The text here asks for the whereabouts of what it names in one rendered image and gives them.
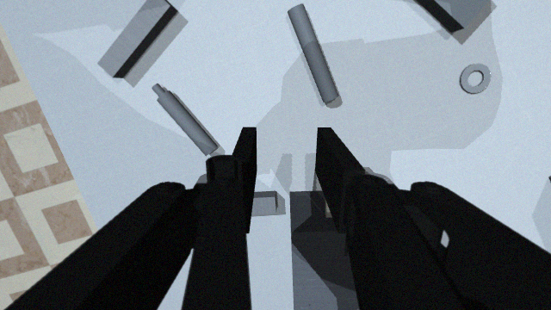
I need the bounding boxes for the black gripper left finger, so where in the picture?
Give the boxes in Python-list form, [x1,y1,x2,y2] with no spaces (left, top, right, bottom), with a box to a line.
[4,127,257,310]

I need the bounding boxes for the grey metal washer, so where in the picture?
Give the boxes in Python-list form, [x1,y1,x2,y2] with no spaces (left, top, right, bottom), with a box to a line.
[460,64,491,93]

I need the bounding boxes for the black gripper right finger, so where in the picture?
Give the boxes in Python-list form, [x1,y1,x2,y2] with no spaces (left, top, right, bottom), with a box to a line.
[315,127,551,310]

